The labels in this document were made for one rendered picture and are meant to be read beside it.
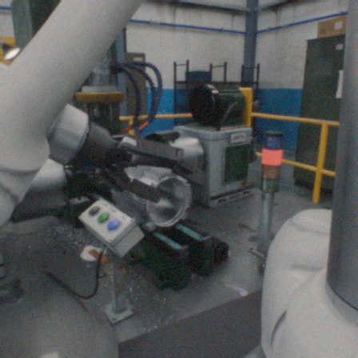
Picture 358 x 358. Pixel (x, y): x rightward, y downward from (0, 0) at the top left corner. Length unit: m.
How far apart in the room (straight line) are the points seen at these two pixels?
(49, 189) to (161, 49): 6.06
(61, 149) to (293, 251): 0.34
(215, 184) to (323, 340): 1.24
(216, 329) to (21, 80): 0.53
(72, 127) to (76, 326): 0.53
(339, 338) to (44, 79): 0.29
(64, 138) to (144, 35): 6.37
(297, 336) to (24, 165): 0.27
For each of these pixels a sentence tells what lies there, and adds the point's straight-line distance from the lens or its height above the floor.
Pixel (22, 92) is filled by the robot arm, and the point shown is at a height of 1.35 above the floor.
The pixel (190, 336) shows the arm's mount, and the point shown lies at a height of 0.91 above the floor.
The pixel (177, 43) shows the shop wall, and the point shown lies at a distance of 7.10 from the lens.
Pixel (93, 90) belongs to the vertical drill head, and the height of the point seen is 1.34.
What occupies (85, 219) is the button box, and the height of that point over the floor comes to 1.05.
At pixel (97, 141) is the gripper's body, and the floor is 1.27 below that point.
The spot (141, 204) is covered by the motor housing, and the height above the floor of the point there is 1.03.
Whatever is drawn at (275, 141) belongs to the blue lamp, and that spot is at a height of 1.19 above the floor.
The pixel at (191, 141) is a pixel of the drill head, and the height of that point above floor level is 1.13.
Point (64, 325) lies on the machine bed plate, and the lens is 0.86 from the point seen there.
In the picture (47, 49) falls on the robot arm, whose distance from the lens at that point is 0.29.
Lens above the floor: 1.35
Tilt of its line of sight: 16 degrees down
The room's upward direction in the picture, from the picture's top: straight up
